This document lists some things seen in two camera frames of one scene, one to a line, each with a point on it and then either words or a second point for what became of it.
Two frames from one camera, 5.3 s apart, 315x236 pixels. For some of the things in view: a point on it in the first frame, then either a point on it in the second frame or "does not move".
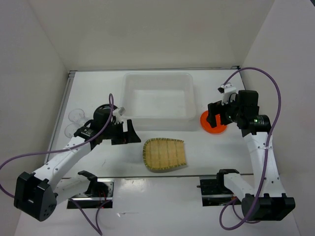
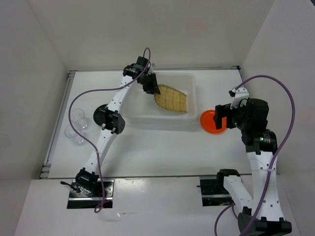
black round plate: [101, 113] does not move
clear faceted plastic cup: [70, 129] does not move
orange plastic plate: [206, 126] does not move
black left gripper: [125, 137] -> [153, 88]
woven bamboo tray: [162, 153] -> [171, 98]
